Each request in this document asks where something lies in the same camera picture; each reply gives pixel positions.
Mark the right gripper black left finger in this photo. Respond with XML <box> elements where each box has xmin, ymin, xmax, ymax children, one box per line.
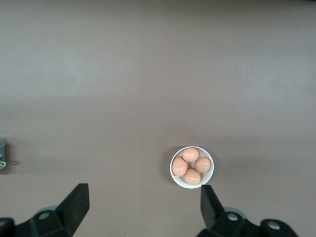
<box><xmin>0</xmin><ymin>183</ymin><xmax>90</xmax><ymax>237</ymax></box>

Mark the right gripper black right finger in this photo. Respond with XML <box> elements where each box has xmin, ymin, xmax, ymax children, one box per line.
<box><xmin>197</xmin><ymin>185</ymin><xmax>299</xmax><ymax>237</ymax></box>

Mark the brown egg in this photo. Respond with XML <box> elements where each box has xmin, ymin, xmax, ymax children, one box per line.
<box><xmin>182</xmin><ymin>147</ymin><xmax>199</xmax><ymax>162</ymax></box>
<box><xmin>195</xmin><ymin>157</ymin><xmax>212</xmax><ymax>173</ymax></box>
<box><xmin>183</xmin><ymin>168</ymin><xmax>201</xmax><ymax>185</ymax></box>
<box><xmin>172</xmin><ymin>156</ymin><xmax>188</xmax><ymax>177</ymax></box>

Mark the white round bowl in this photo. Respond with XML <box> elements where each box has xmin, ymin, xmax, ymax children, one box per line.
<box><xmin>169</xmin><ymin>145</ymin><xmax>214</xmax><ymax>190</ymax></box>

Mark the clear plastic egg box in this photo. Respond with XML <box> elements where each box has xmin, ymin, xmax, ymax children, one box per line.
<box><xmin>0</xmin><ymin>137</ymin><xmax>7</xmax><ymax>175</ymax></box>

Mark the brown table cover sheet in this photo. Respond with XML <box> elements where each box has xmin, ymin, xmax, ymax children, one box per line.
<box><xmin>0</xmin><ymin>0</ymin><xmax>316</xmax><ymax>237</ymax></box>

